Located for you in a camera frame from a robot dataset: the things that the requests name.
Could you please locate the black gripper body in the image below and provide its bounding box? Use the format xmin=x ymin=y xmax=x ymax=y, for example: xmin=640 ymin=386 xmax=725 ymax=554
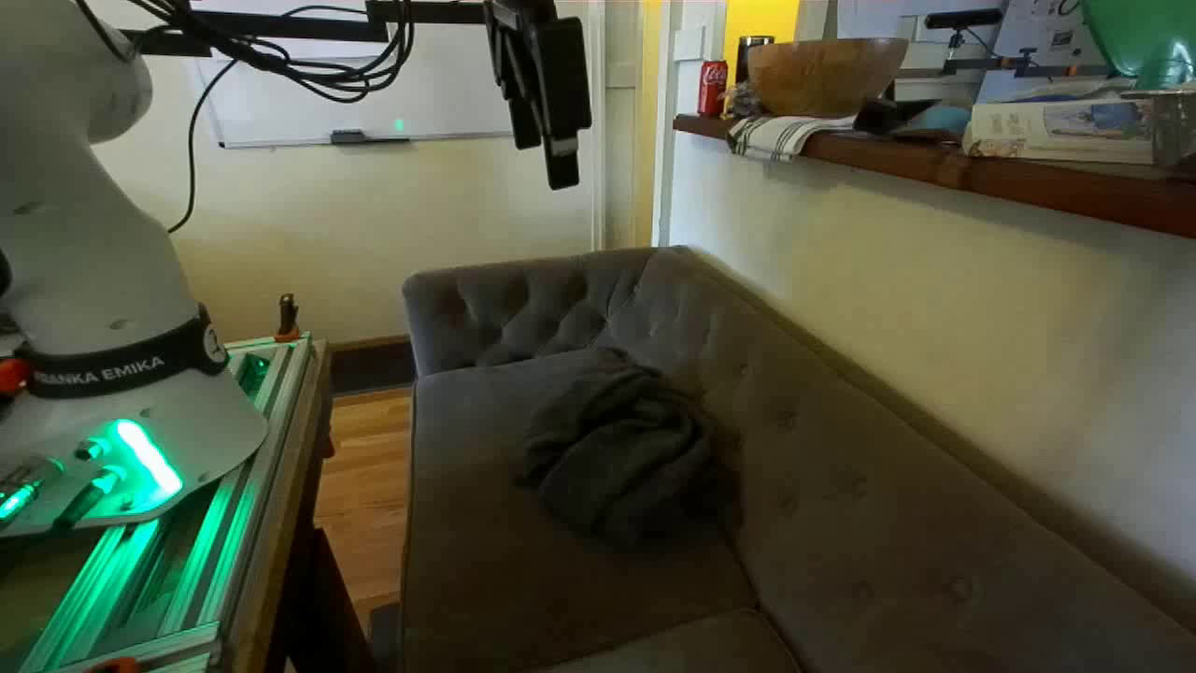
xmin=487 ymin=0 xmax=593 ymax=153

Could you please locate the dark grey blanket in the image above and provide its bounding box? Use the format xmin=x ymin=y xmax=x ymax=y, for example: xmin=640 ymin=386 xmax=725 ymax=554
xmin=512 ymin=354 xmax=741 ymax=551

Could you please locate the red drink can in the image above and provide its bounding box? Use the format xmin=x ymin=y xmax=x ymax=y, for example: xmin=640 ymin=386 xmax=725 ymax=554
xmin=695 ymin=57 xmax=731 ymax=122

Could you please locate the white whiteboard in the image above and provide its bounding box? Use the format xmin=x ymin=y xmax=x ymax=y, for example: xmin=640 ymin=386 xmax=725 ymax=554
xmin=193 ymin=10 xmax=517 ymax=153

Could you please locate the striped folded towel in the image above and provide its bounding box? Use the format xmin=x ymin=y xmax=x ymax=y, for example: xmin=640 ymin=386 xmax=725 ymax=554
xmin=725 ymin=113 xmax=863 ymax=163

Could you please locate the wooden bowl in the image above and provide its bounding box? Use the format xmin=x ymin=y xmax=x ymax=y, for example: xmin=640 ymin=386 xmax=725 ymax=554
xmin=744 ymin=35 xmax=913 ymax=120

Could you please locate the small red black clamp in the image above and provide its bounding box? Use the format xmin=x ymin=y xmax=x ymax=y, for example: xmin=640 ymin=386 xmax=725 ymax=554
xmin=274 ymin=293 xmax=305 ymax=346

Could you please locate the grey tufted sofa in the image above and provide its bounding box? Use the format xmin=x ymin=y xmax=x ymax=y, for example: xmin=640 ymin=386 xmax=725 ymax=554
xmin=398 ymin=242 xmax=1196 ymax=673

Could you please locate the green ball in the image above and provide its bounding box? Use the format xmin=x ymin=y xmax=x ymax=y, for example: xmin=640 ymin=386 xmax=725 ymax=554
xmin=1076 ymin=0 xmax=1196 ymax=92

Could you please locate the clear glass container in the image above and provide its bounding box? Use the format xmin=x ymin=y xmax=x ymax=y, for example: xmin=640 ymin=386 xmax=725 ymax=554
xmin=1120 ymin=85 xmax=1196 ymax=171

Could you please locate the wooden wall shelf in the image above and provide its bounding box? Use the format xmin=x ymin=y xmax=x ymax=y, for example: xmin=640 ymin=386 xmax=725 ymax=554
xmin=668 ymin=113 xmax=1196 ymax=238

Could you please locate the aluminium frame robot table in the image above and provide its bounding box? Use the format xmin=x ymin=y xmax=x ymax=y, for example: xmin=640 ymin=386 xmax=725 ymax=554
xmin=0 ymin=331 xmax=341 ymax=673

